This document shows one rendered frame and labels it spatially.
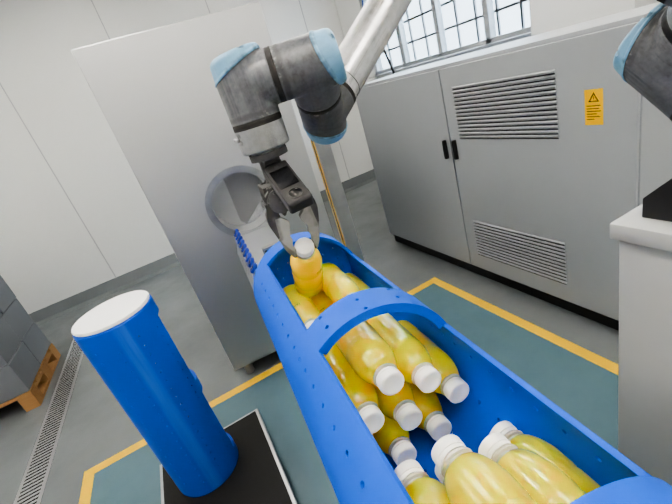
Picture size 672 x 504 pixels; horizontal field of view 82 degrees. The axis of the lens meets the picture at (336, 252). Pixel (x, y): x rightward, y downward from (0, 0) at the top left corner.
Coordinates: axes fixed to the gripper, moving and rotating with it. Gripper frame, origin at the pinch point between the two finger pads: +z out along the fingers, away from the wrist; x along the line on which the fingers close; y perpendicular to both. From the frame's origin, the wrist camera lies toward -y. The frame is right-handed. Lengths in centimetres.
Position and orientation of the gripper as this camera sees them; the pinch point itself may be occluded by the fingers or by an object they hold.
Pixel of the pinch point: (305, 248)
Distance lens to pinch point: 77.8
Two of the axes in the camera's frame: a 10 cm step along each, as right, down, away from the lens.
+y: -3.6, -2.9, 8.9
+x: -8.9, 4.0, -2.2
